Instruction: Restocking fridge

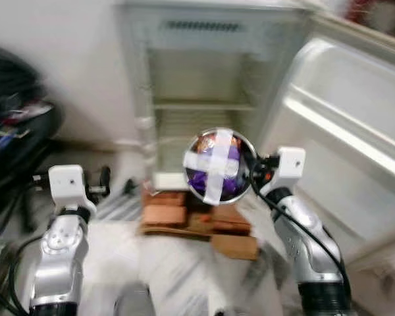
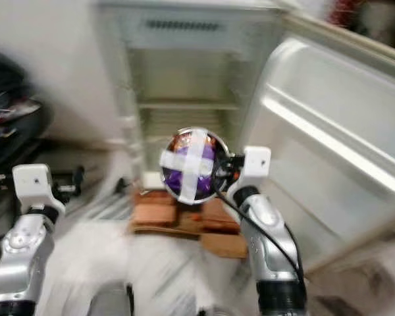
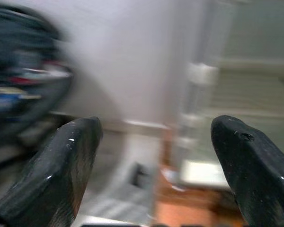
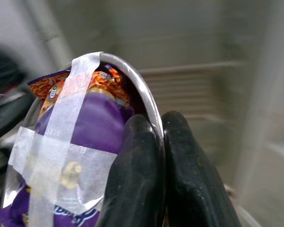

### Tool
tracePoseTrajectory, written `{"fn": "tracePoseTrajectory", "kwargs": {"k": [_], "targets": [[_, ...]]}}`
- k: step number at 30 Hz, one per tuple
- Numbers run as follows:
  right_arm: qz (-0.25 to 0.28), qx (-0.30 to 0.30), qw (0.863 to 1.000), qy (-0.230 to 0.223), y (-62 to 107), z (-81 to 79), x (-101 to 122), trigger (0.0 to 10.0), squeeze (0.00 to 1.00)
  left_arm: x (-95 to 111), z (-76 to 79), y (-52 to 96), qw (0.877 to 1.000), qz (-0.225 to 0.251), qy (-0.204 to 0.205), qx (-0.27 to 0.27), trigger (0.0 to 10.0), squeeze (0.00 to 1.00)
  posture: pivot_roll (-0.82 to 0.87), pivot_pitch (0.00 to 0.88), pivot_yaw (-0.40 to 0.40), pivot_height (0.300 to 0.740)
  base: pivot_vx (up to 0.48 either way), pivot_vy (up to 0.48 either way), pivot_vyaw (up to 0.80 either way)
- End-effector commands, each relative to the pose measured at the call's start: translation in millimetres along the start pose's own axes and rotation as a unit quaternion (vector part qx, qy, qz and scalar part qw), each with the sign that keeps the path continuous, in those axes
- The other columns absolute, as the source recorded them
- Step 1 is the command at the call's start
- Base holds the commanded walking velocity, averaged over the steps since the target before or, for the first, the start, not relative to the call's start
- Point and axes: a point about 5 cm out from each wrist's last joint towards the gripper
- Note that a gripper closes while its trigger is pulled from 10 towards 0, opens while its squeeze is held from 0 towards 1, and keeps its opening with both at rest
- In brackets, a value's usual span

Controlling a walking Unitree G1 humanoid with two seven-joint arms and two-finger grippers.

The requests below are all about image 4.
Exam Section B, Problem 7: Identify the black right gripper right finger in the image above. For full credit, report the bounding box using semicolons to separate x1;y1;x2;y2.
161;111;242;227

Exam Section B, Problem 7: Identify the grey fridge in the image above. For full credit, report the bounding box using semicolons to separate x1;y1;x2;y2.
0;0;284;227

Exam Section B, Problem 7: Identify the steel bowl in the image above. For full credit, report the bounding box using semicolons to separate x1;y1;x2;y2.
1;52;166;227

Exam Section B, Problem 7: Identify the purple instant noodle packet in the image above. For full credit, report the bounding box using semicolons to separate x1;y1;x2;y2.
0;63;134;227

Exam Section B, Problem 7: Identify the white wire fridge shelf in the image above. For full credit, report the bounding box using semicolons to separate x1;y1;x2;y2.
137;60;247;123

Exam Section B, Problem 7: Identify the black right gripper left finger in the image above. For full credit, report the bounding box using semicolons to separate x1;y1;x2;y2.
96;114;166;227

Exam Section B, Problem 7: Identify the white masking tape strip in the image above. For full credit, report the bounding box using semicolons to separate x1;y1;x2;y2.
28;51;102;227
8;126;118;213

